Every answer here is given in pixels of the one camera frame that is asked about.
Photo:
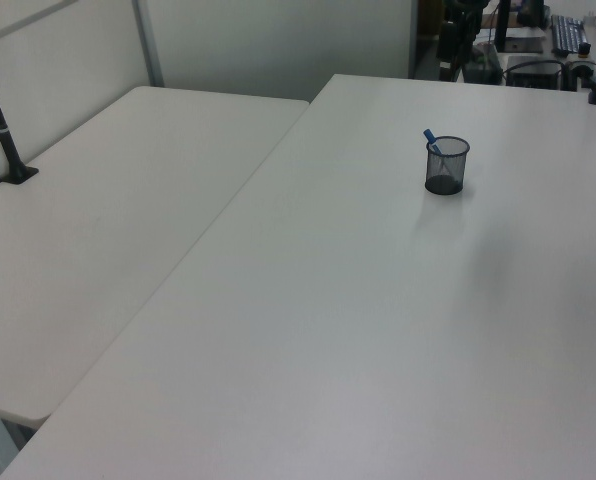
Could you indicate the blue marker pen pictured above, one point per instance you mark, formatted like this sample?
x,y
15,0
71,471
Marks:
x,y
429,135

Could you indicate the black computer keyboard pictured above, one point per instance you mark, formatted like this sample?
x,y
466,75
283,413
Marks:
x,y
568,35

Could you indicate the black camera pole with base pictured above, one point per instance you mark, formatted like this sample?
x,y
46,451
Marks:
x,y
3,135

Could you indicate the black tripod equipment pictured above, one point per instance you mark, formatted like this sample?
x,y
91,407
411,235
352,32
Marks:
x,y
453,40

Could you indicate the black monitor stand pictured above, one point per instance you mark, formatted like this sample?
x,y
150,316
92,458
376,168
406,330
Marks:
x,y
502,25

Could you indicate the black mesh pen cup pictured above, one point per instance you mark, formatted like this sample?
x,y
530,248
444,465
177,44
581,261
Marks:
x,y
446,176

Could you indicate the emergency stop button box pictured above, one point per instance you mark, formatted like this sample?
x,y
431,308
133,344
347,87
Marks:
x,y
584,59

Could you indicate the black computer box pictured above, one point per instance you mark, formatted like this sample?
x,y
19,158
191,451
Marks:
x,y
533,75

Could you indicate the grey aluminium partition post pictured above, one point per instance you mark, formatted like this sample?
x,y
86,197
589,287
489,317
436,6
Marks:
x,y
148,45

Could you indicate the white folding table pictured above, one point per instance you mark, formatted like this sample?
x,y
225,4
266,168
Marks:
x,y
103,225

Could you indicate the grey partition rail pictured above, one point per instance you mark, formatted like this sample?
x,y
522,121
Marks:
x,y
28,19

